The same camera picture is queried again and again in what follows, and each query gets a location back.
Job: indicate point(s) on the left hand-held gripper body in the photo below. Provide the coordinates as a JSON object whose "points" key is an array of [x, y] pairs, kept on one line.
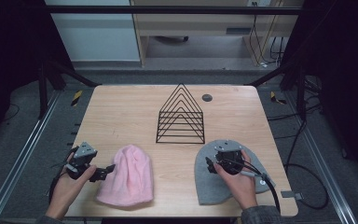
{"points": [[85, 151]]}

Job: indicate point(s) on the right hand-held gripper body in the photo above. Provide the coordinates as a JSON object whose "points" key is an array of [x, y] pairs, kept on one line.
{"points": [[228, 147]]}

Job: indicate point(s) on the grey knitted beanie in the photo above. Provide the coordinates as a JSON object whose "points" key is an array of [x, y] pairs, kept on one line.
{"points": [[206, 186]]}

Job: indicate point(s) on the pink knitted beanie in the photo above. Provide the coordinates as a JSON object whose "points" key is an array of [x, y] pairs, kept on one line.
{"points": [[127, 177]]}

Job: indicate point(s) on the person's right hand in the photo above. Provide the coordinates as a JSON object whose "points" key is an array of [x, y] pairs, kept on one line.
{"points": [[240, 186]]}

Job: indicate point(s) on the person's left hand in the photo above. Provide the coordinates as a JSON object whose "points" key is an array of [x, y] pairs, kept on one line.
{"points": [[65, 193]]}

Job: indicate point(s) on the grey round table grommet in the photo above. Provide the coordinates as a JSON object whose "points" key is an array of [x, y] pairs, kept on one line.
{"points": [[207, 98]]}

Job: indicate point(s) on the yellow black floor tape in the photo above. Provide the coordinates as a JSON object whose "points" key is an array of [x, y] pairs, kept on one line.
{"points": [[276, 99]]}

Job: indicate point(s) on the black metal stand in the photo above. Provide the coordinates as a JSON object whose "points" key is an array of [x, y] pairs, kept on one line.
{"points": [[43, 90], [300, 93]]}

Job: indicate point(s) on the white cabinet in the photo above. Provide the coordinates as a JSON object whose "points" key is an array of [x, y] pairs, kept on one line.
{"points": [[96, 37]]}

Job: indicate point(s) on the black curtain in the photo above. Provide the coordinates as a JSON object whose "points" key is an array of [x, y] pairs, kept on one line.
{"points": [[345, 62], [9, 56]]}

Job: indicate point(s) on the light wooden desk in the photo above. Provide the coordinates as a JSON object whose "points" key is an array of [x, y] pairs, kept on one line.
{"points": [[192, 26]]}

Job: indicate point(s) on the aluminium frame rail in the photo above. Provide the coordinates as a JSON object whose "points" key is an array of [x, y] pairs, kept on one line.
{"points": [[21, 155], [323, 168]]}

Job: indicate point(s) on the black horizontal frame bar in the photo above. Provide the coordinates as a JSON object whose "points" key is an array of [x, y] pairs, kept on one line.
{"points": [[167, 10]]}

